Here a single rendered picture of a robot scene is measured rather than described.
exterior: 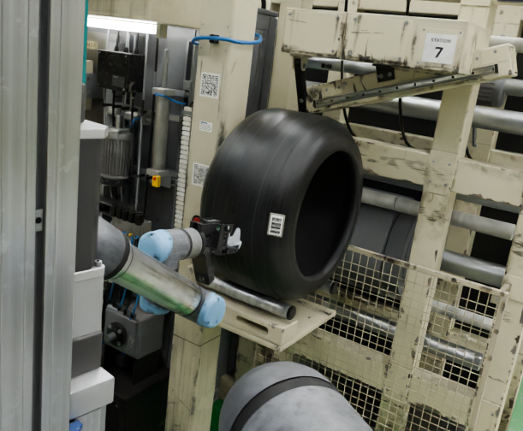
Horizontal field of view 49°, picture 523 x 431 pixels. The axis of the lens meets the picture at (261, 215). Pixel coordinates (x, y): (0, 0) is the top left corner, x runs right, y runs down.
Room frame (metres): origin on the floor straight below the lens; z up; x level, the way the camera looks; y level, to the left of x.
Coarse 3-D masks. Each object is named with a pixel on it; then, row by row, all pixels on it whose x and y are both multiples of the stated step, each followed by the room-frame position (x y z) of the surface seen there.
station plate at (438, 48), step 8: (432, 40) 1.76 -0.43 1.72; (440, 40) 1.75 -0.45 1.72; (448, 40) 1.74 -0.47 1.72; (456, 40) 1.72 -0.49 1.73; (424, 48) 1.77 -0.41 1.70; (432, 48) 1.76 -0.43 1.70; (440, 48) 1.75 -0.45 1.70; (448, 48) 1.73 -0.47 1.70; (424, 56) 1.77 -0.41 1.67; (432, 56) 1.76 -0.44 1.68; (440, 56) 1.74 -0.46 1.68; (448, 56) 1.73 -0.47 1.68
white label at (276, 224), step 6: (270, 216) 1.48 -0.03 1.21; (276, 216) 1.47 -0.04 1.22; (282, 216) 1.47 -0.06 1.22; (270, 222) 1.48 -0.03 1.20; (276, 222) 1.47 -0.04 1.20; (282, 222) 1.47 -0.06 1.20; (270, 228) 1.47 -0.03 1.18; (276, 228) 1.47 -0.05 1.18; (282, 228) 1.47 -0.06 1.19; (270, 234) 1.47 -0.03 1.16; (276, 234) 1.47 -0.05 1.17
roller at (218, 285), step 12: (216, 276) 1.73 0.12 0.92; (216, 288) 1.70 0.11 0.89; (228, 288) 1.68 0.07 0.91; (240, 288) 1.67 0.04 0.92; (240, 300) 1.66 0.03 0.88; (252, 300) 1.63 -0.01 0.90; (264, 300) 1.61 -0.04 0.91; (276, 300) 1.60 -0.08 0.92; (276, 312) 1.58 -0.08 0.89; (288, 312) 1.56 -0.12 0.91
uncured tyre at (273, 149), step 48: (240, 144) 1.62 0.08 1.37; (288, 144) 1.57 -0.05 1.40; (336, 144) 1.68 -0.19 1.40; (240, 192) 1.53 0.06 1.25; (288, 192) 1.50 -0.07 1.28; (336, 192) 1.98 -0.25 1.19; (240, 240) 1.52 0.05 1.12; (288, 240) 1.51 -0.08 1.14; (336, 240) 1.91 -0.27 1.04; (288, 288) 1.56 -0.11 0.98
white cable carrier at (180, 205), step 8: (184, 120) 1.91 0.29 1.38; (184, 128) 1.91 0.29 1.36; (184, 136) 1.91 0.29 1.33; (184, 144) 1.91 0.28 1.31; (184, 152) 1.91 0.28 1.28; (184, 160) 1.91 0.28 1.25; (184, 168) 1.92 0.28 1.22; (184, 176) 1.90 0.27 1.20; (184, 184) 1.90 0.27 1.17; (184, 192) 1.91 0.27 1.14; (176, 200) 1.92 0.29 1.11; (184, 200) 1.91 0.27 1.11; (176, 208) 1.91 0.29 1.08; (176, 216) 1.91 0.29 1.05; (176, 224) 1.91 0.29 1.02
